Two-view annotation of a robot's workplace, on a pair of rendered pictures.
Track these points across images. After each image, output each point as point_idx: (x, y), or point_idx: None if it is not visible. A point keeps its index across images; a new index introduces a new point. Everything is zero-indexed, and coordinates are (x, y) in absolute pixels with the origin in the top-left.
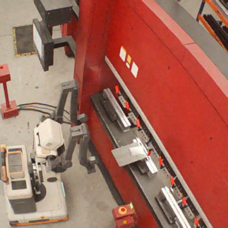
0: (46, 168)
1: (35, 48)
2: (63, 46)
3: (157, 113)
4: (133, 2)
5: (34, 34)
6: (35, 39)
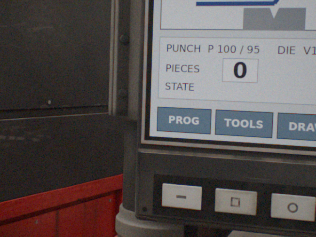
0: None
1: (247, 186)
2: (226, 231)
3: None
4: None
5: (190, 17)
6: (274, 37)
